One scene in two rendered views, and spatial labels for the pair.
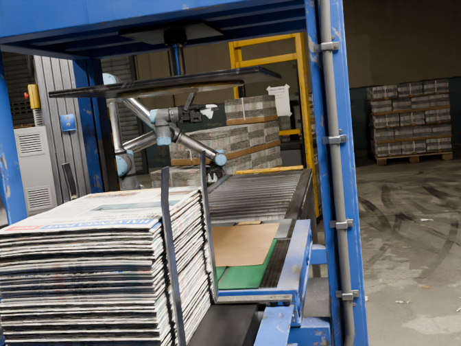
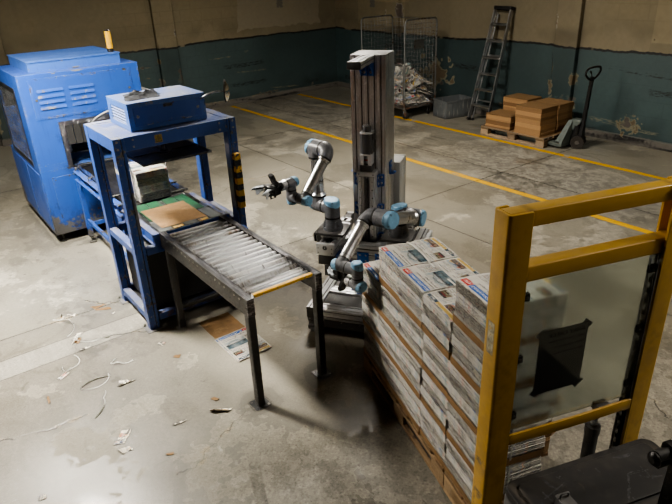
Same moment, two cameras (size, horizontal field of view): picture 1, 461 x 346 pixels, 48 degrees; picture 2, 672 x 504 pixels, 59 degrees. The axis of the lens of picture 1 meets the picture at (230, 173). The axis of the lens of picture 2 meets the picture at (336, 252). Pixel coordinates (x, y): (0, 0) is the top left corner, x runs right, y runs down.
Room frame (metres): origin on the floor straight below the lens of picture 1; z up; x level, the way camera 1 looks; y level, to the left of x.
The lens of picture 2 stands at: (5.60, -2.41, 2.56)
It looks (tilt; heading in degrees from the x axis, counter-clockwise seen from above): 26 degrees down; 132
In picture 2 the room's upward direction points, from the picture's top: 2 degrees counter-clockwise
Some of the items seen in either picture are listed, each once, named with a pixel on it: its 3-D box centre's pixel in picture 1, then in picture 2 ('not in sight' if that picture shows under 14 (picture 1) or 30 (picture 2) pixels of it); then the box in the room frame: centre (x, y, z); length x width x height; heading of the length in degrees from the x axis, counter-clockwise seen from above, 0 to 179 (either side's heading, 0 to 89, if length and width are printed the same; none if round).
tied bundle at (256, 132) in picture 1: (238, 139); (469, 318); (4.39, -0.09, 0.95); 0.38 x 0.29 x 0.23; 60
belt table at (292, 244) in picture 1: (202, 264); (175, 216); (1.56, 0.12, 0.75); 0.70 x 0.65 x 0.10; 168
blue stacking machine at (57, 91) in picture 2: not in sight; (78, 126); (-1.09, 0.73, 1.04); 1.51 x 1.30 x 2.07; 168
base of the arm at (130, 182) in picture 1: (126, 182); (332, 221); (2.89, 0.59, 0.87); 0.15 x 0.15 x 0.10
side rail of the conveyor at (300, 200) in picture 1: (302, 198); (201, 269); (2.50, -0.34, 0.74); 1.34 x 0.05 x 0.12; 168
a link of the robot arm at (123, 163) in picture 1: (112, 125); (317, 176); (2.75, 0.60, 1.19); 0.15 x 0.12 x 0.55; 177
